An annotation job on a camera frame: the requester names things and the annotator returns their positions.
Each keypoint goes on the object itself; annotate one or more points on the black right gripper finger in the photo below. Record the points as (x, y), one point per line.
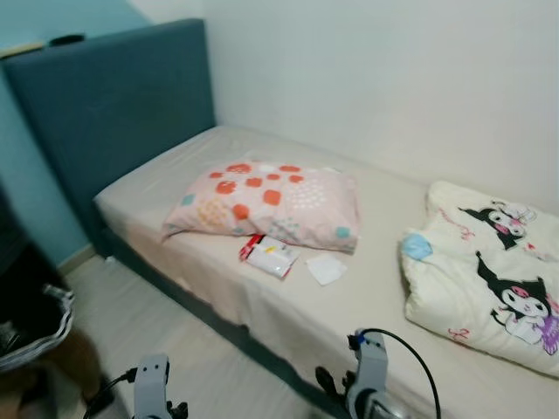
(328, 381)

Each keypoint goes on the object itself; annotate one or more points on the pink pillow with orange patches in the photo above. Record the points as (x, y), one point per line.
(262, 196)

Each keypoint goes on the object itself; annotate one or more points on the dark blue bed base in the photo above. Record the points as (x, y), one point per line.
(218, 323)

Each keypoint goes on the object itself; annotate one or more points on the mattress with cream sheet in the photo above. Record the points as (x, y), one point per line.
(262, 301)

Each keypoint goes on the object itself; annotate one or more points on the white paper tissue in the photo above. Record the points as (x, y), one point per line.
(326, 269)

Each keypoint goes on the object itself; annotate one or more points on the blue upholstered headboard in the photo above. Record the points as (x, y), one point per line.
(105, 105)

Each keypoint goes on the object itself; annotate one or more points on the black remote control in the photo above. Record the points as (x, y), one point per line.
(67, 39)

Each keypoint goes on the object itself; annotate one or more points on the white remote control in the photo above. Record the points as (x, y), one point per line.
(26, 48)

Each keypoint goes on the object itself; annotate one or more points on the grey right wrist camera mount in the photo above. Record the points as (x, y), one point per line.
(371, 367)

